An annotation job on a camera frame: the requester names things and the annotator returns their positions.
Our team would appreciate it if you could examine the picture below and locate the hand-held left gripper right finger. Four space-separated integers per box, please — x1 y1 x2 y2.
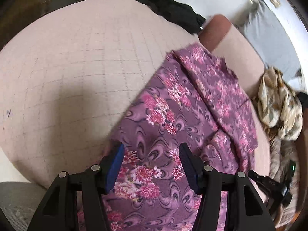
179 142 276 231

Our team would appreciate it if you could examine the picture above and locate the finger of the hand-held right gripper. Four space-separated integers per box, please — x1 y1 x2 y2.
248 170 285 198

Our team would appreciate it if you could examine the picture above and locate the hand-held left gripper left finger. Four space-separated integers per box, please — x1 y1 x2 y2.
28 144 126 231

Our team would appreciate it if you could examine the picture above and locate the purple floral shirt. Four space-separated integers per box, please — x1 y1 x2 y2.
101 42 259 231

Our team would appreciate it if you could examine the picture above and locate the black clothes pile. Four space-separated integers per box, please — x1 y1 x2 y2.
113 0 206 35

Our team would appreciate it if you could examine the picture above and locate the striped cushion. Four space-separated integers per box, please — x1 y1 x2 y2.
267 127 301 227

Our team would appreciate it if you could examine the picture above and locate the cream floral blanket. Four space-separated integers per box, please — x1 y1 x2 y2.
256 66 304 140

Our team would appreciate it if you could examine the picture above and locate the grey fabric seat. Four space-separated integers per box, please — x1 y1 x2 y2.
0 181 52 231

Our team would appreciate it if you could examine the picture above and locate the pink and brown bolster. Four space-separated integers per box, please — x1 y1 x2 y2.
199 14 267 101

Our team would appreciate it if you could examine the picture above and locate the grey pillow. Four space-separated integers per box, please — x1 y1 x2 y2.
237 0 301 82

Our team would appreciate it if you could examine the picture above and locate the wooden door with leaded glass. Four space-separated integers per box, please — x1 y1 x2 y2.
0 0 109 49

